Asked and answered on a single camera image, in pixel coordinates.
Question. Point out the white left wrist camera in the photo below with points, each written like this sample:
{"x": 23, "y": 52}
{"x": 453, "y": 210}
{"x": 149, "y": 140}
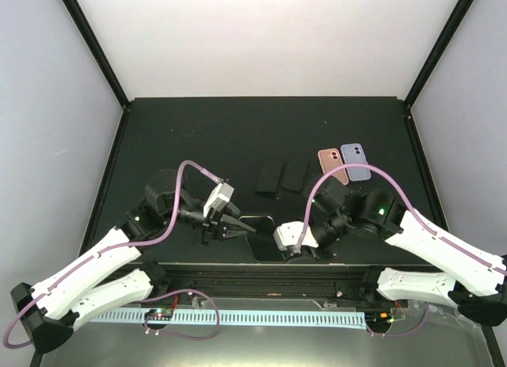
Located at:
{"x": 219, "y": 198}

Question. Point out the black smartphone from purple case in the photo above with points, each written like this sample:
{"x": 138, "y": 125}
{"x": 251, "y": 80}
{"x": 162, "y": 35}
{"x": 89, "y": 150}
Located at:
{"x": 295, "y": 173}

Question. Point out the black smartphone from pink case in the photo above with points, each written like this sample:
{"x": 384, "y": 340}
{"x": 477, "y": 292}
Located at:
{"x": 269, "y": 177}

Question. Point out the black frame post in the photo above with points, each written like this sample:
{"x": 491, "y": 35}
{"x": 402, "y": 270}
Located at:
{"x": 455, "y": 18}
{"x": 88, "y": 35}

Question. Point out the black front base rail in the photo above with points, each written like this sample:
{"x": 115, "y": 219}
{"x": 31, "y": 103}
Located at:
{"x": 269, "y": 281}

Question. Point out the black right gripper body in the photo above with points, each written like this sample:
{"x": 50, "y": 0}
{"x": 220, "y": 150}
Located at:
{"x": 309, "y": 250}

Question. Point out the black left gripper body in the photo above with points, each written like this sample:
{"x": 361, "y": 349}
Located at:
{"x": 211, "y": 223}

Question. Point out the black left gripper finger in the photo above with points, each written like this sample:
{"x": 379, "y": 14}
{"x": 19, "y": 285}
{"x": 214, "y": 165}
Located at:
{"x": 233, "y": 233}
{"x": 230, "y": 223}

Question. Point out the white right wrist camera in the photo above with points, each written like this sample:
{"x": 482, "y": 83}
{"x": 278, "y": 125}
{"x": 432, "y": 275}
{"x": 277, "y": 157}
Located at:
{"x": 287, "y": 235}

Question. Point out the pink phone case with phone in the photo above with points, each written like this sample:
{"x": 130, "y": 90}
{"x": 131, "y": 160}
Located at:
{"x": 330, "y": 159}

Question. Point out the controller circuit board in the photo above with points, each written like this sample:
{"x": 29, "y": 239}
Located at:
{"x": 385, "y": 317}
{"x": 158, "y": 315}

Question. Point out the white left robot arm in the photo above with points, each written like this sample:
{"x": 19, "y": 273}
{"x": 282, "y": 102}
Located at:
{"x": 51, "y": 310}

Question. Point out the purple phone case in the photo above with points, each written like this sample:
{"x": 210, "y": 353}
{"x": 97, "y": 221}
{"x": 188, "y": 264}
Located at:
{"x": 353, "y": 153}

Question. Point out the white slotted cable duct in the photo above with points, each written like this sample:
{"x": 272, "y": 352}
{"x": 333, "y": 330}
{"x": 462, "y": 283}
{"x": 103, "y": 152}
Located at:
{"x": 246, "y": 318}

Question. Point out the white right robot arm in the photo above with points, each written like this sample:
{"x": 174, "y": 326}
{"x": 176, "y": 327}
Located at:
{"x": 471, "y": 281}

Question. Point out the black left frame post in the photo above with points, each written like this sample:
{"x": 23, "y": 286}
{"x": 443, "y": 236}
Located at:
{"x": 88, "y": 35}

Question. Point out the left controller circuit board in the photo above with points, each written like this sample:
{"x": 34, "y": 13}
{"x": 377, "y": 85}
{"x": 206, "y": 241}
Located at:
{"x": 158, "y": 315}

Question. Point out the right controller circuit board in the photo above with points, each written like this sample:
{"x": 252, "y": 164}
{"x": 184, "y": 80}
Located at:
{"x": 385, "y": 317}

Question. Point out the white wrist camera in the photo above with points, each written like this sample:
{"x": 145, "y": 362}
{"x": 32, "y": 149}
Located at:
{"x": 219, "y": 198}
{"x": 287, "y": 235}

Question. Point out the black right frame post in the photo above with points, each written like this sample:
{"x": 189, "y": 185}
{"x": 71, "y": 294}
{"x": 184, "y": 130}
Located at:
{"x": 455, "y": 18}

